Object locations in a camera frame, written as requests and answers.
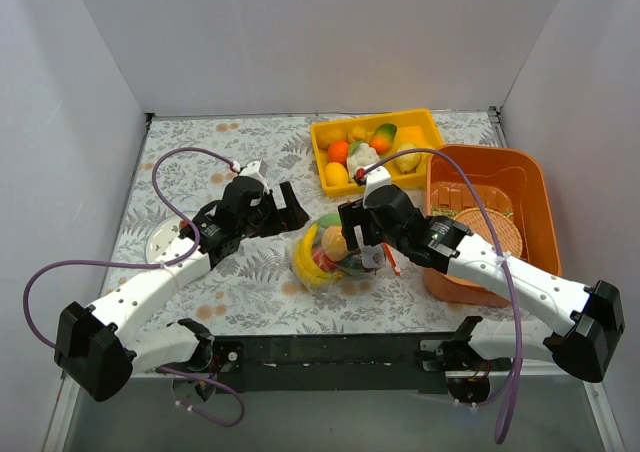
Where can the orange plastic tub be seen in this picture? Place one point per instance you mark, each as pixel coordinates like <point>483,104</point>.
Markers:
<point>511,186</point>

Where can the fake white cauliflower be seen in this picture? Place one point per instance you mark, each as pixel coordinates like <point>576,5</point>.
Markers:
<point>360,155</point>

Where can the yellow plastic tray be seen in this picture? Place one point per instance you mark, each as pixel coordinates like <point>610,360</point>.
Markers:
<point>415,126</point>

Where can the fake bumpy yellow lemon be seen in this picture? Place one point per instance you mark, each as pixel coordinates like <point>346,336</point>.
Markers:
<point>407,160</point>

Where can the fake mango green orange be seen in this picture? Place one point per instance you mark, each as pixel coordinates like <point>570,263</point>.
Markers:
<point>383,138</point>

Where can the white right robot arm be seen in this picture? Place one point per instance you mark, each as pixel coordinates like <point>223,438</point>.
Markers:
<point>581,325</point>

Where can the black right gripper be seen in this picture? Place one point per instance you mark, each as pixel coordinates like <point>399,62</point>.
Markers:
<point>351,227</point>

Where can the fake yellow fruit back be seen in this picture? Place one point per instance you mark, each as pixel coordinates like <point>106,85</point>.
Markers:
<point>326,137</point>

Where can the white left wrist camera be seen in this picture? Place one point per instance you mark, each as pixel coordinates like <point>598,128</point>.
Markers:
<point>255,169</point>

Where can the fake small yellow fruit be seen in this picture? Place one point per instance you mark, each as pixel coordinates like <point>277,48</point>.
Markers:
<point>357,134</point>

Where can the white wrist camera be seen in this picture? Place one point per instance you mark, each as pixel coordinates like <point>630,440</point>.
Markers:
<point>255,169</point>
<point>372,180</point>

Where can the fake orange tangerine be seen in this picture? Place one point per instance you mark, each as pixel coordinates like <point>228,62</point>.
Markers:
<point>338,152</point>

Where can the clear zip top bag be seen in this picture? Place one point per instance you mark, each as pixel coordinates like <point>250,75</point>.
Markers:
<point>361,263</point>

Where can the fake green cucumber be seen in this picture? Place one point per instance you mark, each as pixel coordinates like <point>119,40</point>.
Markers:
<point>329,220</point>

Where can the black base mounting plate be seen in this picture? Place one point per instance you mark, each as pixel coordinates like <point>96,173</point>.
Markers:
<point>340,362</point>

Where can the fake red apple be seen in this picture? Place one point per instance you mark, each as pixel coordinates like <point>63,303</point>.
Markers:
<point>323,261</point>

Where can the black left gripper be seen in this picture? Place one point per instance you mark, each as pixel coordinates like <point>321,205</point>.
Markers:
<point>279,209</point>

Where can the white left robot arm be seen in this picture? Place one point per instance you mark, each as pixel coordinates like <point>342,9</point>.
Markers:
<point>101,345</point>

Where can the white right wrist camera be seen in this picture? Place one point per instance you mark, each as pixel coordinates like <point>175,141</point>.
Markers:
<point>372,180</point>

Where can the round woven bamboo basket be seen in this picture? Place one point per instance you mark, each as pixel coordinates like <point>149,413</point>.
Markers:
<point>495,229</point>

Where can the white fruit pattern plate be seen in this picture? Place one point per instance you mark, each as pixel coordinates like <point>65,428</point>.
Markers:
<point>164,244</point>

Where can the fake yellow banana bunch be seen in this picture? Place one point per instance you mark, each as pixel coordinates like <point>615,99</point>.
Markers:
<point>306,269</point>

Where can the fake yellow lemon front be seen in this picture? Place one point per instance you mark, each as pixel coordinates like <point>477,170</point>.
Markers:
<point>336,174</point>

